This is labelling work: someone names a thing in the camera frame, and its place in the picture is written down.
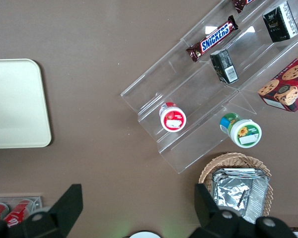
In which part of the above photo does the red lid yogurt cup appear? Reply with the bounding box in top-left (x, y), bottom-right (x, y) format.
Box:
top-left (159, 102), bottom-right (187, 133)

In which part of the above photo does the clear acrylic bottle rack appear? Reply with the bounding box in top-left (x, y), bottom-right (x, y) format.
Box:
top-left (0, 195), bottom-right (43, 224)

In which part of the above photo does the red tartan cookie box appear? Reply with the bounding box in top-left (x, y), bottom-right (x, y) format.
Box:
top-left (257, 49), bottom-right (298, 113)

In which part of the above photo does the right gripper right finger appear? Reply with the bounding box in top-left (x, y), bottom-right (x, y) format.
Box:
top-left (188, 183), bottom-right (258, 238)

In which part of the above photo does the green lid yogurt cup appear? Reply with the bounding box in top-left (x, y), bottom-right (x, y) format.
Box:
top-left (219, 113), bottom-right (262, 149)

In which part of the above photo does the light tan wicker basket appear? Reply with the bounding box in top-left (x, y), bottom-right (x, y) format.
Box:
top-left (198, 152), bottom-right (274, 224)

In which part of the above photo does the small black drink carton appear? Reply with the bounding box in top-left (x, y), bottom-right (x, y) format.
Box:
top-left (210, 49), bottom-right (239, 85)
top-left (262, 1), bottom-right (298, 43)

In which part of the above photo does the Snickers chocolate bar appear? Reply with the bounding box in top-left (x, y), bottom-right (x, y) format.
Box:
top-left (232, 0), bottom-right (255, 14)
top-left (185, 14), bottom-right (239, 62)

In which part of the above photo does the silver foil packet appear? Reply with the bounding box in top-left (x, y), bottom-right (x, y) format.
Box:
top-left (212, 168), bottom-right (271, 224)

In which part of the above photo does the clear acrylic stepped stand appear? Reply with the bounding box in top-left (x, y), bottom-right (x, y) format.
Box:
top-left (120, 0), bottom-right (298, 175)

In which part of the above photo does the cream plastic tray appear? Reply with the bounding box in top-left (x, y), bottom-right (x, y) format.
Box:
top-left (0, 58), bottom-right (52, 149)

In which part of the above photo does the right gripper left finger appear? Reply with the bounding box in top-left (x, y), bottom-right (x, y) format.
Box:
top-left (19, 183), bottom-right (84, 238)

